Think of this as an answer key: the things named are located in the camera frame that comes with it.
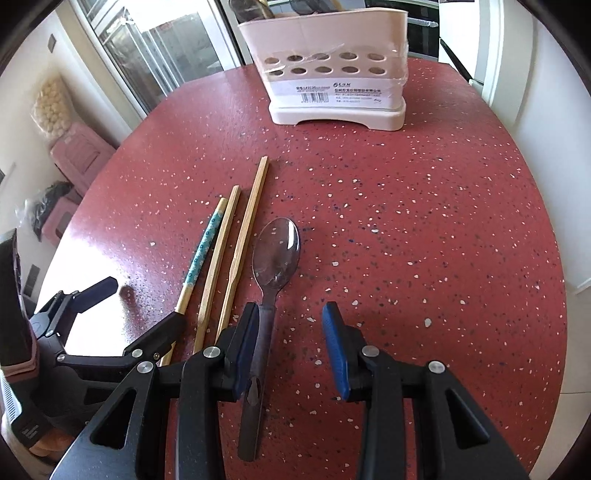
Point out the single pink stool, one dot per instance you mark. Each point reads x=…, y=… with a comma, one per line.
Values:
x=60, y=221

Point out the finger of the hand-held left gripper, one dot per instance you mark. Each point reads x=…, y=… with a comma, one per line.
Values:
x=166, y=330
x=99, y=290

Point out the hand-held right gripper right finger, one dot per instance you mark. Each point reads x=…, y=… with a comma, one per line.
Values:
x=337, y=355

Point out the white refrigerator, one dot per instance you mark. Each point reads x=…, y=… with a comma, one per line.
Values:
x=461, y=32

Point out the black built-in oven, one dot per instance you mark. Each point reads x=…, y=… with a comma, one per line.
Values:
x=422, y=27

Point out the plain bamboo chopstick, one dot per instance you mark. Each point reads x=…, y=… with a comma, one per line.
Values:
x=338, y=4
x=244, y=230
x=217, y=267
x=264, y=5

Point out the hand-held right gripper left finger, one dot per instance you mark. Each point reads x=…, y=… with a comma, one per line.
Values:
x=244, y=350

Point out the dark wall switch panel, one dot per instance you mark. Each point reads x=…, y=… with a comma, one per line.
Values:
x=52, y=42

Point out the blue patterned bamboo chopstick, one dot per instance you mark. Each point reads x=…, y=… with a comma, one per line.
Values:
x=203, y=247

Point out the bag of yellow balls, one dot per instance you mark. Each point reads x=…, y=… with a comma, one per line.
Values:
x=51, y=110

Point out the sliding glass door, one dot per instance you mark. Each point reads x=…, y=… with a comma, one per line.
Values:
x=152, y=46

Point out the black plastic bag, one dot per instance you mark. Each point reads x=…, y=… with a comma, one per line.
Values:
x=48, y=203

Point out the stack of pink stools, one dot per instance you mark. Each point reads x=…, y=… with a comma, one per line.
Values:
x=81, y=157

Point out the pink plastic utensil holder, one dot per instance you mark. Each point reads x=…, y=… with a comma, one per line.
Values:
x=323, y=37

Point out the dark translucent plastic spoon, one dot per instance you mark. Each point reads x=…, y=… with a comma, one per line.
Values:
x=242, y=7
x=277, y=254

